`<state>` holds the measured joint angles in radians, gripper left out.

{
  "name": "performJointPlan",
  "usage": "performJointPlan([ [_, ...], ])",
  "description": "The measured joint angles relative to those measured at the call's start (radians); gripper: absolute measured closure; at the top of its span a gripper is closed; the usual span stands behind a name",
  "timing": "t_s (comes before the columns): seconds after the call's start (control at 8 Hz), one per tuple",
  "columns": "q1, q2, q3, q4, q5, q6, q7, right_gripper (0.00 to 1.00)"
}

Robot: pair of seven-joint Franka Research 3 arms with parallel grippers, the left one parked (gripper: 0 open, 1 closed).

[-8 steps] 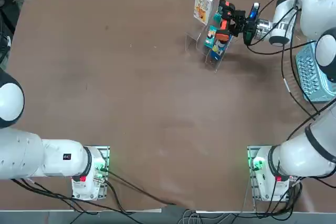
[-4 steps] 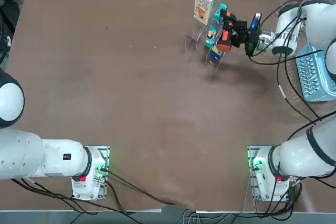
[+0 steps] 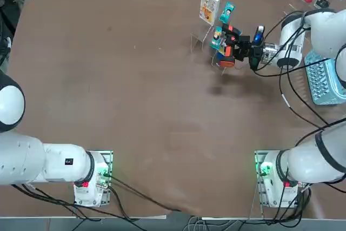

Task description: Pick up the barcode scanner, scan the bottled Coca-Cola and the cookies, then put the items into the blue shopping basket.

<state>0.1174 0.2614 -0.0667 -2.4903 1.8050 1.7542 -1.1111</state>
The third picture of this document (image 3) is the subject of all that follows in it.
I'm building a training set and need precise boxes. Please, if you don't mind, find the light blue shopping basket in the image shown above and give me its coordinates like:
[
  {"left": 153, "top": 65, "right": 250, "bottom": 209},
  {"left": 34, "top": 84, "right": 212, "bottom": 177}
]
[{"left": 304, "top": 49, "right": 346, "bottom": 106}]

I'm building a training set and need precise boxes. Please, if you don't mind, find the orange black barcode scanner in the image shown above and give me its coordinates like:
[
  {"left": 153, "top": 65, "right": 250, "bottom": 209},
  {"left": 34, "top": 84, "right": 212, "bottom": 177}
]
[{"left": 219, "top": 24, "right": 243, "bottom": 69}]

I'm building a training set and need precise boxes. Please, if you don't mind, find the clear acrylic tiered snack shelf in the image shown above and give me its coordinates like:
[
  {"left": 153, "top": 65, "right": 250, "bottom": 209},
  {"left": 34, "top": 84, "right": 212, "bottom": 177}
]
[{"left": 190, "top": 0, "right": 243, "bottom": 77}]

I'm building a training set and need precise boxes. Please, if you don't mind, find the blue Oreo cookie box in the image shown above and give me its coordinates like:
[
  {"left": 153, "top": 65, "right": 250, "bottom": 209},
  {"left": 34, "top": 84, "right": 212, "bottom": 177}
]
[{"left": 216, "top": 44, "right": 230, "bottom": 65}]

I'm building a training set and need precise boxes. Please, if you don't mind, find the black cable across table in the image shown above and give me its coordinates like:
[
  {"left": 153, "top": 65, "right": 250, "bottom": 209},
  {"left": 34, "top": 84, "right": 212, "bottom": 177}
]
[{"left": 109, "top": 175, "right": 187, "bottom": 213}]

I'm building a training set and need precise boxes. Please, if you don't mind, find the teal snack packet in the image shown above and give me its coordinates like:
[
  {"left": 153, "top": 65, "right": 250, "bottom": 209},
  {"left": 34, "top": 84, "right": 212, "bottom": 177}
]
[
  {"left": 218, "top": 2, "right": 236, "bottom": 25},
  {"left": 209, "top": 25, "right": 227, "bottom": 50}
]

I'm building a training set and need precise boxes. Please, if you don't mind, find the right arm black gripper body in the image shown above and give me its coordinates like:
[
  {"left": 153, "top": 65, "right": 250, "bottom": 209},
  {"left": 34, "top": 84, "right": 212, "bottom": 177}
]
[{"left": 249, "top": 42, "right": 265, "bottom": 68}]

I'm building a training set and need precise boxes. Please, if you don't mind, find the white yellow cookie box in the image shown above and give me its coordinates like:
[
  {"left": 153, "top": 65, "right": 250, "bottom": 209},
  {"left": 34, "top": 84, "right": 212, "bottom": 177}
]
[{"left": 199, "top": 0, "right": 222, "bottom": 25}]

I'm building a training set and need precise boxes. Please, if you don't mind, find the black left arm base cable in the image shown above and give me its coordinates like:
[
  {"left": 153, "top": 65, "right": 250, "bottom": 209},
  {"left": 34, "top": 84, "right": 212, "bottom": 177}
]
[{"left": 12, "top": 183, "right": 141, "bottom": 223}]

